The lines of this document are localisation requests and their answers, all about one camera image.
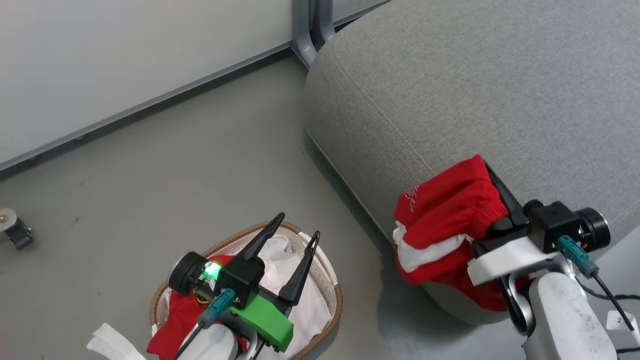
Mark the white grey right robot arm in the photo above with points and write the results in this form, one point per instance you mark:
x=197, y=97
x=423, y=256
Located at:
x=560, y=320

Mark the red shorts with white trim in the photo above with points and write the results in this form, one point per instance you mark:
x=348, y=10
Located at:
x=450, y=205

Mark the grey fabric sofa seat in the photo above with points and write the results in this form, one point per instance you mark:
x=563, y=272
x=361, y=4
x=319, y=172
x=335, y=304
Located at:
x=450, y=75

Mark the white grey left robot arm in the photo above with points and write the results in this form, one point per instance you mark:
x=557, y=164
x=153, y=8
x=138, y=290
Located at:
x=210, y=345

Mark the red garment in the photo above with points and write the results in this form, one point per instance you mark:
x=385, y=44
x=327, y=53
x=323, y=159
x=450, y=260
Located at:
x=172, y=320

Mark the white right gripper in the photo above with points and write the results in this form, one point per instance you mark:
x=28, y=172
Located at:
x=510, y=260

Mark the white basket liner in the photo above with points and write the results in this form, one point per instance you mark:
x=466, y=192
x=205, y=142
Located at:
x=312, y=315

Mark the grey partition bottom rail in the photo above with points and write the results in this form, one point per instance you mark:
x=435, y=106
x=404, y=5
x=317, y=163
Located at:
x=150, y=102

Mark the black right wrist camera unit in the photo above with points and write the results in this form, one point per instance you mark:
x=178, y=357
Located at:
x=552, y=225

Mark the white basket with brown rim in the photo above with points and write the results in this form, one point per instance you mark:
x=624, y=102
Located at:
x=336, y=305

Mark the white paper tag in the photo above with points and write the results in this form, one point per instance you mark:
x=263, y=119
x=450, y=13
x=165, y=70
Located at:
x=622, y=322

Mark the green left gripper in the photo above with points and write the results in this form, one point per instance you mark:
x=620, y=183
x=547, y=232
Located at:
x=262, y=317

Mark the white folded cloth piece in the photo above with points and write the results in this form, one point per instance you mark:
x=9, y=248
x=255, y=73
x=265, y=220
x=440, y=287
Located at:
x=112, y=345

